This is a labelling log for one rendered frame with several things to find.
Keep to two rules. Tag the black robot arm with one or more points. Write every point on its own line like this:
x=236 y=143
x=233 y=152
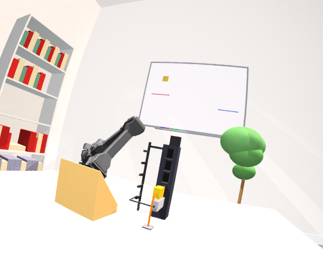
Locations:
x=100 y=154

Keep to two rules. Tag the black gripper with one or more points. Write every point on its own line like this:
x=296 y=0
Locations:
x=83 y=158

